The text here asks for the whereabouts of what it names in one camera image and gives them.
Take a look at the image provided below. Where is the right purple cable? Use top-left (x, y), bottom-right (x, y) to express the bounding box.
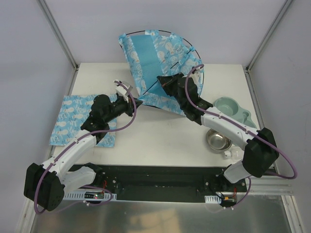
top-left (184, 64), bottom-right (298, 180)

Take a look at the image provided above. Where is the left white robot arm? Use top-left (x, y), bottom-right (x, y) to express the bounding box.
top-left (24, 95), bottom-right (142, 214)

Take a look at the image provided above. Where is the purple cable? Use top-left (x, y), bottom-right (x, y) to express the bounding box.
top-left (34, 81), bottom-right (138, 214)
top-left (184, 64), bottom-right (298, 180)

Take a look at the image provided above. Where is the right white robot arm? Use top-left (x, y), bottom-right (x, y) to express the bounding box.
top-left (157, 73), bottom-right (279, 192)

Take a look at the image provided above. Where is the left aluminium frame post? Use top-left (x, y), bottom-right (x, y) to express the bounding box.
top-left (36, 0), bottom-right (79, 71)

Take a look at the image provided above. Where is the clear plastic water bottle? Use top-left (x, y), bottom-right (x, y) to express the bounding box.
top-left (224, 149), bottom-right (244, 160)

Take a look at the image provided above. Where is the blue patterned pet tent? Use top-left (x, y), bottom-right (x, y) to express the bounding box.
top-left (118, 29), bottom-right (204, 116)

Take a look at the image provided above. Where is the aluminium frame post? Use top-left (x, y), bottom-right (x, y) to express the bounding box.
top-left (245, 0), bottom-right (295, 72)
top-left (36, 0), bottom-right (79, 71)

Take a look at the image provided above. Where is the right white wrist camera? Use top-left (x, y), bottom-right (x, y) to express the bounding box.
top-left (190, 67), bottom-right (204, 85)

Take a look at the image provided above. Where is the stainless steel pet bowl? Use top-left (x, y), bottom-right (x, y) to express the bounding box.
top-left (206, 129), bottom-right (232, 151)

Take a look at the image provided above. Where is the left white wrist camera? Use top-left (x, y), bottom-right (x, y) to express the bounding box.
top-left (114, 80), bottom-right (133, 102)

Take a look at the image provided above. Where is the right aluminium frame post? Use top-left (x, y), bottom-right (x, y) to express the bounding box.
top-left (245, 0), bottom-right (295, 72)

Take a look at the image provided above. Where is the blue snowman patterned mat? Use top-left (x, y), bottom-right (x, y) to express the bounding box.
top-left (48, 94), bottom-right (118, 148)

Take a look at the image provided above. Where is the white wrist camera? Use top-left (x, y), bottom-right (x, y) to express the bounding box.
top-left (114, 80), bottom-right (133, 102)
top-left (190, 67), bottom-right (204, 85)

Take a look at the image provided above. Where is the mint green double feeder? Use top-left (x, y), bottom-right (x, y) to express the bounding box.
top-left (213, 97), bottom-right (257, 128)

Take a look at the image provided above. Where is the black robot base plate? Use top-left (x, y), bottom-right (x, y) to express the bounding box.
top-left (85, 165), bottom-right (250, 203)

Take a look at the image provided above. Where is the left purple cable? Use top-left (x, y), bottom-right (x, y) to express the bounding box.
top-left (34, 81), bottom-right (138, 214)

